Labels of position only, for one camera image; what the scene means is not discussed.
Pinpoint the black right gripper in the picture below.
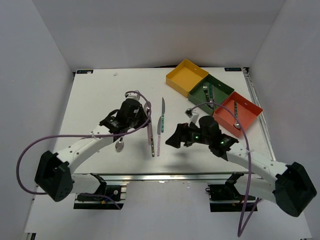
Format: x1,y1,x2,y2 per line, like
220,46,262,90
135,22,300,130
165,121,212,148

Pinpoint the spoon with pink handle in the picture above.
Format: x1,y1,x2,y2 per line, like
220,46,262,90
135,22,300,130
143,101,154,146

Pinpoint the fork with green handle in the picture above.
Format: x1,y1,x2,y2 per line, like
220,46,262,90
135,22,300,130
209,83,215,110

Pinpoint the spoon with green handle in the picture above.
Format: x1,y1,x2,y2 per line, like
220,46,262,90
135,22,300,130
234,101,241,130

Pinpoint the spoon with black patterned handle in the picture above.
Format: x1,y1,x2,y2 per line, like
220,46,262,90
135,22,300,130
115,137,124,152

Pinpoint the fork with black patterned handle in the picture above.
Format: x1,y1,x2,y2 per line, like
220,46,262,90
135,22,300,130
202,82,210,103

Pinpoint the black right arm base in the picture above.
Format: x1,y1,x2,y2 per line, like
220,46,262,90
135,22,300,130
205,184,245,213

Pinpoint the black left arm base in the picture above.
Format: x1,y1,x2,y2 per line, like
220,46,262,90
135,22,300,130
72,173,127,210

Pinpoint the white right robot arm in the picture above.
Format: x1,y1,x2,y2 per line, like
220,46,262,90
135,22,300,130
165,116,317,217

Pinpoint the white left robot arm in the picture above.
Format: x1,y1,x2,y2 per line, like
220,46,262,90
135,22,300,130
34,96,150,202

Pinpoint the orange square bin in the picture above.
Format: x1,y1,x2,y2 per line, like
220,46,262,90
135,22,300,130
213,91,263,138

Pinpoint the green square bin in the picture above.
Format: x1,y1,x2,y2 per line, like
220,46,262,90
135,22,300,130
188,74,234,105

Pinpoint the yellow square bin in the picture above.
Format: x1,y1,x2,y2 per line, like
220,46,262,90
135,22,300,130
165,59,209,98

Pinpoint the knife with pink handle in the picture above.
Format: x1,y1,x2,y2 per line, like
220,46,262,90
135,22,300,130
156,116,162,157

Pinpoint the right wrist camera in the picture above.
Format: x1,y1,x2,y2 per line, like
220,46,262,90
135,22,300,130
185,108,199,124

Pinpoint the knife with green handle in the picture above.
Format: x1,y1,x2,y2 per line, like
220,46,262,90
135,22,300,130
161,97,166,133

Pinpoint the knife with black patterned handle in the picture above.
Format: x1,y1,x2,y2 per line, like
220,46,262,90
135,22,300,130
151,143,155,157

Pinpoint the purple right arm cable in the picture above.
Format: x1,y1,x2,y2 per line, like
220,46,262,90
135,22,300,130
186,101,262,238

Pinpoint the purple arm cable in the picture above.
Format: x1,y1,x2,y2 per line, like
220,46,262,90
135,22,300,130
16,90,153,196
186,101,262,238

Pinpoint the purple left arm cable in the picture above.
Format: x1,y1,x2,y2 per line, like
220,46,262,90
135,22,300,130
16,90,153,196

